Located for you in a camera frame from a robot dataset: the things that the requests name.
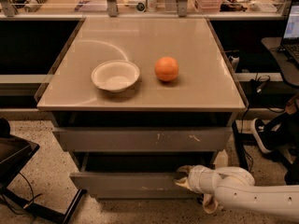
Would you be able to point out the black and white shoe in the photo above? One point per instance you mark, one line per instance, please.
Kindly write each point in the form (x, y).
(267, 139)

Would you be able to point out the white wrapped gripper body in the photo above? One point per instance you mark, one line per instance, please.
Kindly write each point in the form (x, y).
(197, 178)

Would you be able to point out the black stand left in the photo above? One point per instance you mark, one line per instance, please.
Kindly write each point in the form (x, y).
(15, 153)

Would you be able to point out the orange ball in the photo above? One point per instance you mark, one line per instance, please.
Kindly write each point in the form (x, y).
(166, 69)

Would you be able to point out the white cloth bag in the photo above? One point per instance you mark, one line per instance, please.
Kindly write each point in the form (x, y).
(210, 204)

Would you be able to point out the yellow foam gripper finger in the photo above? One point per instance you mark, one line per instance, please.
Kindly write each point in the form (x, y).
(185, 169)
(182, 182)

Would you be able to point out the black round side table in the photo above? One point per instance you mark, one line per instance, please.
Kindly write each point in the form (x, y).
(288, 67)

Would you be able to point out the white paper bowl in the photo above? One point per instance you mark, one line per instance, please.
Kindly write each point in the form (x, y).
(115, 76)

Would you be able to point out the grey top drawer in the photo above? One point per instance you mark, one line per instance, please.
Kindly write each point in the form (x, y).
(146, 139)

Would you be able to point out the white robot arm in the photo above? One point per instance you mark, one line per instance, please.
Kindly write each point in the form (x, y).
(234, 188)

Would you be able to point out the open laptop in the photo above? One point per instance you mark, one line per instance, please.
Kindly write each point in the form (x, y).
(290, 39)

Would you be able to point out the grey bottom drawer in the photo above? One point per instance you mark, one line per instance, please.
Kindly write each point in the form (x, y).
(146, 197)

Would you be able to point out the black spring tool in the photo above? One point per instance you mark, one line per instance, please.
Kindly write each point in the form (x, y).
(34, 5)

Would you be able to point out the grey drawer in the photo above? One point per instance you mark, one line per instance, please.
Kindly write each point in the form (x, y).
(135, 173)
(146, 139)
(146, 197)

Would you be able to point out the grey drawer cabinet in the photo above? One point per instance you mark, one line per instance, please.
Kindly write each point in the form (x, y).
(205, 93)

